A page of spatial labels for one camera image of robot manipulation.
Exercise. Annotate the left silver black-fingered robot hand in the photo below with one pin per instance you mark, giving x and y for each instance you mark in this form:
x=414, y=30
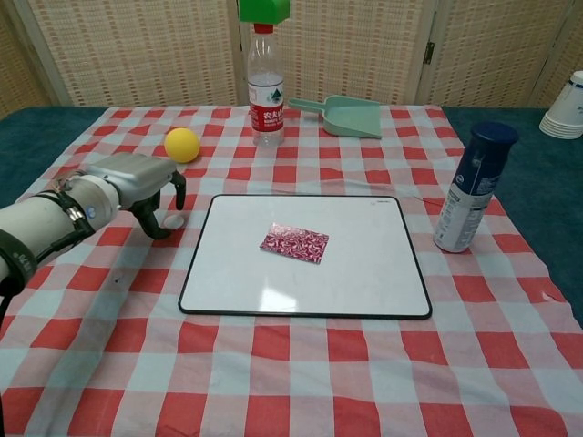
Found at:
x=132, y=175

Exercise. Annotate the red patterned wrapper packet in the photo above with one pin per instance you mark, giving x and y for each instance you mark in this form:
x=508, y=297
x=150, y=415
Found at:
x=293, y=242

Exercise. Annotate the yellow ball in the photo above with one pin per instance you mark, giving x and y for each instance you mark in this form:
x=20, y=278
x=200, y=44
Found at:
x=182, y=145

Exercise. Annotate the bamboo folding screen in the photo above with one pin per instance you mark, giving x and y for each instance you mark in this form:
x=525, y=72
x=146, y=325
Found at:
x=136, y=50

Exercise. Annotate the clear red-labelled water bottle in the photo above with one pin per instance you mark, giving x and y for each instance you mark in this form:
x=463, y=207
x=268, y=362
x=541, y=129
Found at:
x=266, y=118

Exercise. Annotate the green building block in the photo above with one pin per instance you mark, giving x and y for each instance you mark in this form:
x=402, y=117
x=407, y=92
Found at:
x=264, y=10

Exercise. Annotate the mint green dustpan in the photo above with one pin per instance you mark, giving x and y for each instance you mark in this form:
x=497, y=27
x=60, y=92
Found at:
x=353, y=120

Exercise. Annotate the red white checkered tablecloth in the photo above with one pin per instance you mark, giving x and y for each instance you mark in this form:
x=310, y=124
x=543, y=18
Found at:
x=273, y=364

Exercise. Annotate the white board with black rim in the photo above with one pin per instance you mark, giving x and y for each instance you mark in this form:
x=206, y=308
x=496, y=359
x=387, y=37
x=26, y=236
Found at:
x=355, y=273

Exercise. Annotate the blue-capped white canister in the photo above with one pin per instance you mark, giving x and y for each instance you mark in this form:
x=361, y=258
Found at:
x=473, y=196

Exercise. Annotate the stack of white paper cups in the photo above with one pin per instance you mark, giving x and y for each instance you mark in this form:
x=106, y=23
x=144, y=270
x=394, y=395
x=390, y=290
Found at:
x=565, y=114

